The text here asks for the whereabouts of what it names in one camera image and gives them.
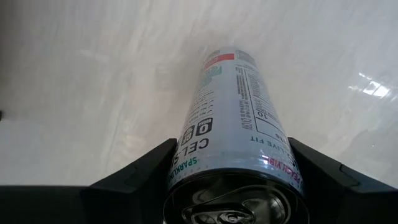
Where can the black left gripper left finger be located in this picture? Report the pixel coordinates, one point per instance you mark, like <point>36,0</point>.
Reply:
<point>133,186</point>

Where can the white Celsius can black lid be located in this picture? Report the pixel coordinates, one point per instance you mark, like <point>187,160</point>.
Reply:
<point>236,124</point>

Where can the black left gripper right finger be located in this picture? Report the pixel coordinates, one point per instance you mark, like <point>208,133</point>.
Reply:
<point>335,196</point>

